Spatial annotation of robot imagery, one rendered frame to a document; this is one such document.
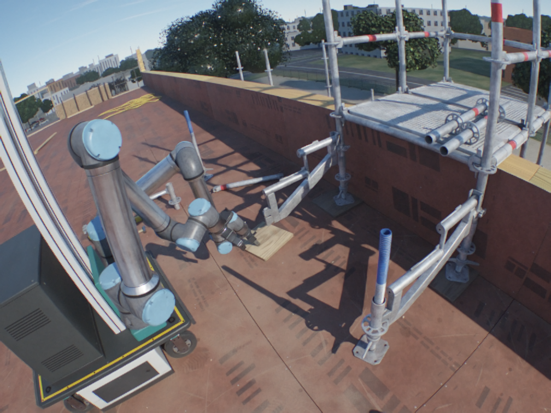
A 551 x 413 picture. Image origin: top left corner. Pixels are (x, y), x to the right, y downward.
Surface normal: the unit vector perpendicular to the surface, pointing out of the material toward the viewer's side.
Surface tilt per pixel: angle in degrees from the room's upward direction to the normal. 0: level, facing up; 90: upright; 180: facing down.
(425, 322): 0
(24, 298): 90
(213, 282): 0
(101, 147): 83
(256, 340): 0
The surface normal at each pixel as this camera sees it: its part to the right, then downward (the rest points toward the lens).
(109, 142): 0.85, 0.03
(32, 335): 0.60, 0.37
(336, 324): -0.16, -0.82
